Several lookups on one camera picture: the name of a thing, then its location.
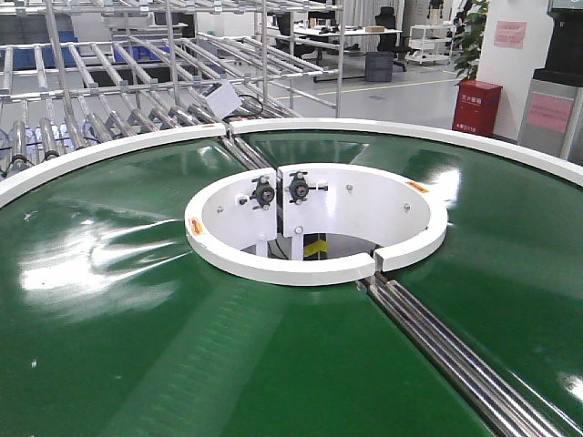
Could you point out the round white conveyor table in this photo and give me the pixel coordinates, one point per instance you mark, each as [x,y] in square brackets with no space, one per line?
[111,325]

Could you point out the steel conveyor seam rollers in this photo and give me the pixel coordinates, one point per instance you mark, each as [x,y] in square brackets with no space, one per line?
[506,411]

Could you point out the red fire extinguisher cabinet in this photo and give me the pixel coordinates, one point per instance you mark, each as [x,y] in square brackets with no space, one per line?
[476,107]

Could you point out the metal roller rack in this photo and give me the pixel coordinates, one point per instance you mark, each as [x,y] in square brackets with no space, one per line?
[78,74]

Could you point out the potted green plant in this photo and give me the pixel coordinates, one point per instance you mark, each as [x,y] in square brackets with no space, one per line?
[470,39]

